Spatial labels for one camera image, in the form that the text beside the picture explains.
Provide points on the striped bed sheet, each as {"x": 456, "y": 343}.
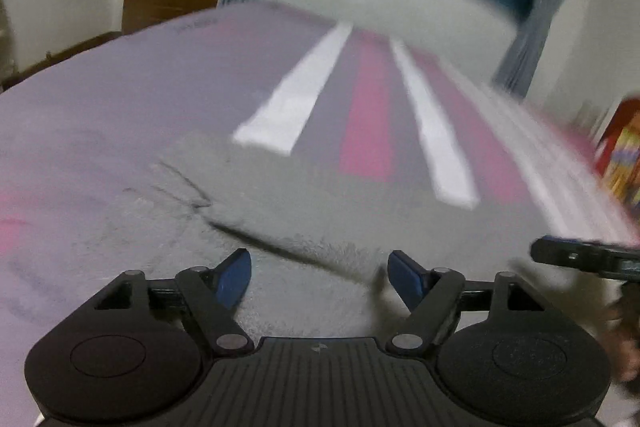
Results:
{"x": 125, "y": 107}

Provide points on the grey towel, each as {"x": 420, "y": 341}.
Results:
{"x": 310, "y": 227}

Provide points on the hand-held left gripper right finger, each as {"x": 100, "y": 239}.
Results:
{"x": 404, "y": 279}

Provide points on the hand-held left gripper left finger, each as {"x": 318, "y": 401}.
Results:
{"x": 234, "y": 279}

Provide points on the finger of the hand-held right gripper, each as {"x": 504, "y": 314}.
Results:
{"x": 575, "y": 252}

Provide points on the person's right hand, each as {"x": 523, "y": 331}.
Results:
{"x": 622, "y": 337}

